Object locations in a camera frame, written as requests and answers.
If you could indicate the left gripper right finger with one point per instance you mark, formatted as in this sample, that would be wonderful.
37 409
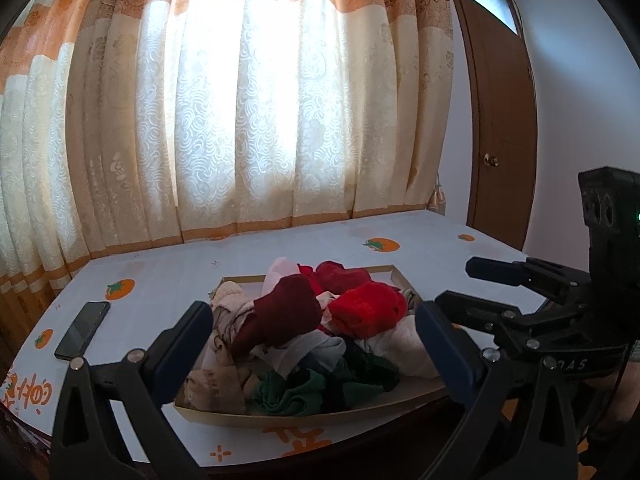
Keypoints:
454 353

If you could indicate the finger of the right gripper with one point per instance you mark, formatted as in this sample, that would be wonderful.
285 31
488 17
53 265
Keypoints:
475 313
514 274

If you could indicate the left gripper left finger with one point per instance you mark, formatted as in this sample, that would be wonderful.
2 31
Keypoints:
174 352

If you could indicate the white quilted dotted garment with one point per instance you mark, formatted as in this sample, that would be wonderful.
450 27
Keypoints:
402 346

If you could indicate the beige pink dotted underwear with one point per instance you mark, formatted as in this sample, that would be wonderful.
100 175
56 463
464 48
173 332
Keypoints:
231 307

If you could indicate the green underwear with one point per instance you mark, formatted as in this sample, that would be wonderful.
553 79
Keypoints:
311 389

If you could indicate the bright red balled garment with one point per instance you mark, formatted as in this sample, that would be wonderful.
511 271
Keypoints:
367 310

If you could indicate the grey white sock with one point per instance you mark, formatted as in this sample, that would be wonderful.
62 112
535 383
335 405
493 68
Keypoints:
317 347

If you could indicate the dark red balled garment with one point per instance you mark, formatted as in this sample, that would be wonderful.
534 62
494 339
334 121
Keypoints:
290 310

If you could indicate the light pink underwear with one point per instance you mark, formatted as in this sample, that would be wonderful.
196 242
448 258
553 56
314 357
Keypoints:
280 268

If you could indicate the tan balled sock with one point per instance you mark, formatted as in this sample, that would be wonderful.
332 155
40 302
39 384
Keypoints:
217 391

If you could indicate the dark red underwear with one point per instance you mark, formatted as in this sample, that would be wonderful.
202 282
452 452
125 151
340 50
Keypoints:
330 276

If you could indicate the person right hand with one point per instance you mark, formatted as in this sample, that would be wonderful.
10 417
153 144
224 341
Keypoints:
626 397

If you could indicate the white persimmon print table cover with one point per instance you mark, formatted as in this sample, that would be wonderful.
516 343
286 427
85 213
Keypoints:
150 291

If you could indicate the black smartphone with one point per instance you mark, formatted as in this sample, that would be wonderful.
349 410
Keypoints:
78 336

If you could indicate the brass door knob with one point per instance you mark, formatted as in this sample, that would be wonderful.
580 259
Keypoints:
490 160

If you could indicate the shallow cardboard box tray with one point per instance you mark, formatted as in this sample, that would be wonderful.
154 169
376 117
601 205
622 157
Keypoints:
412 392

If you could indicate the brown wooden door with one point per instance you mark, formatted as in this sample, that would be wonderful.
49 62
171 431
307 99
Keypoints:
504 121

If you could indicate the orange cream patterned curtain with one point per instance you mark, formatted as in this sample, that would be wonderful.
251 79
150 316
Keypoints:
131 124

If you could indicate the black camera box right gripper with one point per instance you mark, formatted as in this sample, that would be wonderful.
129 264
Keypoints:
610 206

